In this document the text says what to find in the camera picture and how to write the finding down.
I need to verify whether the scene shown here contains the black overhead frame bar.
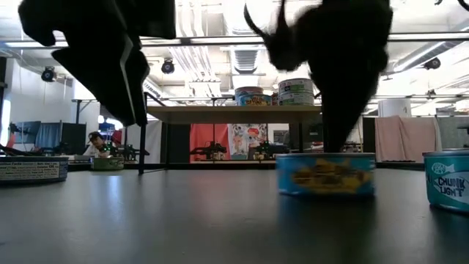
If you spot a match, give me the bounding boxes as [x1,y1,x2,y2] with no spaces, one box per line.
[0,32,469,48]

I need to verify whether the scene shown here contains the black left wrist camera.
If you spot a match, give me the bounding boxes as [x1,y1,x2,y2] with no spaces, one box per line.
[117,0,177,40]

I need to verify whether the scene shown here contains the black ceiling spot lamp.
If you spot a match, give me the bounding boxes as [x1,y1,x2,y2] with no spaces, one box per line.
[423,57,442,71]
[40,66,58,84]
[160,58,176,76]

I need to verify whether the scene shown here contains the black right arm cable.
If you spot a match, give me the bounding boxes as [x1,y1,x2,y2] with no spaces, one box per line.
[243,0,294,40]
[434,0,469,12]

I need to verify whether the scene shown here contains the white round pillar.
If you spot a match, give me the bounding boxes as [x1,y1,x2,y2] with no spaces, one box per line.
[378,98,412,118]

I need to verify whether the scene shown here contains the green can gold lid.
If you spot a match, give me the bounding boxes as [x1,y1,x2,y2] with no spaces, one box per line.
[90,156,125,172]

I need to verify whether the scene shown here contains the pink hanging cloth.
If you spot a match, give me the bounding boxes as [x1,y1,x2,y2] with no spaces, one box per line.
[374,114,443,163]

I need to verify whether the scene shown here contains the black table mat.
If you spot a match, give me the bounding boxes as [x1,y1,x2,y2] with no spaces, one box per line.
[0,169,469,264]

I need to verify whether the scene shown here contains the Bumble Bee light tuna can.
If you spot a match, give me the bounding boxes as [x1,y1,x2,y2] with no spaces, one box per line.
[278,91,316,107]
[277,78,315,94]

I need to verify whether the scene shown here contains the red hanging cloth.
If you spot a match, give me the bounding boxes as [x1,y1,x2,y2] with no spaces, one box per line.
[189,123,230,162]

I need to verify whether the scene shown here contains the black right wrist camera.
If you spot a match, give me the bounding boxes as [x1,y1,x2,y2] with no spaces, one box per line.
[264,25,312,73]

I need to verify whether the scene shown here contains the floral poster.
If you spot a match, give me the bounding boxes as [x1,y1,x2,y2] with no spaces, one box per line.
[227,123,268,161]

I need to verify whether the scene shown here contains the dark monitor screen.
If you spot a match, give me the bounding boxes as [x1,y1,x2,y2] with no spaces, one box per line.
[10,120,42,144]

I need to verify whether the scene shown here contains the grey patterned partition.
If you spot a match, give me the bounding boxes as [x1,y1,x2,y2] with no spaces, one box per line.
[437,116,469,150]

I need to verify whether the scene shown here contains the black metal stand frame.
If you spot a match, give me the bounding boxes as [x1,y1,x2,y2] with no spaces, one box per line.
[71,98,107,125]

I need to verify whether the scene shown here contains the teal chunk light tuna can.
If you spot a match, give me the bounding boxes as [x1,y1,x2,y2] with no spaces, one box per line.
[422,147,469,214]

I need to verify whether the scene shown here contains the dark blue albacore tuna can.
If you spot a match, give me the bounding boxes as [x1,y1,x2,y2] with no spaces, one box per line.
[0,156,70,185]

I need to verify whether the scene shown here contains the person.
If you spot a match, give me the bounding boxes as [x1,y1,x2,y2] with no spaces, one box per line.
[83,131,124,158]

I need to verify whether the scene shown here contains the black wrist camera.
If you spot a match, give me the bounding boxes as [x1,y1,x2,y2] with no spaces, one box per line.
[117,0,177,40]
[264,25,312,73]

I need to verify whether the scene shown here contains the wooden shelf black legs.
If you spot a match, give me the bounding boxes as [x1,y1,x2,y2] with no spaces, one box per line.
[138,90,330,175]

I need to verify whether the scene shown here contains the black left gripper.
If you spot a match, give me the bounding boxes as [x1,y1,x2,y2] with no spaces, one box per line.
[17,0,151,128]

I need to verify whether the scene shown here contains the blue yellow tuna can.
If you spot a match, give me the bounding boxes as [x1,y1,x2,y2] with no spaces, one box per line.
[237,93,273,107]
[275,152,377,197]

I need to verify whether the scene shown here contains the dark cabinet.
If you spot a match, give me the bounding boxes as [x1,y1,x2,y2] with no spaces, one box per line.
[60,122,88,155]

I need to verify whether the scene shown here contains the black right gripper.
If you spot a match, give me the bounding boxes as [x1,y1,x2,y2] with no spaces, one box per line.
[300,18,395,154]

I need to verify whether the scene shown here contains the blue curtain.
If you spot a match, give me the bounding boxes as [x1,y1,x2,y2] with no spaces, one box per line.
[34,122,62,155]

